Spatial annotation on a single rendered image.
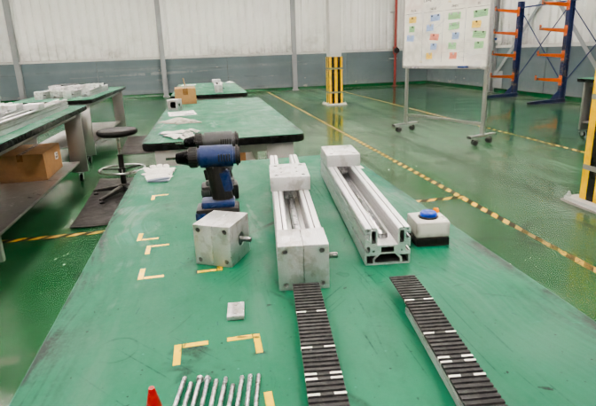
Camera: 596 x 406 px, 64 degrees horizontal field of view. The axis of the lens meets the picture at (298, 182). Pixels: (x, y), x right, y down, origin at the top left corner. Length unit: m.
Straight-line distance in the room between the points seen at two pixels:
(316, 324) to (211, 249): 0.38
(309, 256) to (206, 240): 0.26
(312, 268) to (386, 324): 0.18
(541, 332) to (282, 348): 0.42
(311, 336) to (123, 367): 0.29
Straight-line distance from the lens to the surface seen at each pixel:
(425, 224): 1.15
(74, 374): 0.83
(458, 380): 0.70
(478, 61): 6.54
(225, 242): 1.05
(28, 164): 4.71
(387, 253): 1.06
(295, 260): 0.93
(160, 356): 0.82
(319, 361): 0.71
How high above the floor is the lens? 1.23
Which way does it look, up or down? 15 degrees down
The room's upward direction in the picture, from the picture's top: 2 degrees counter-clockwise
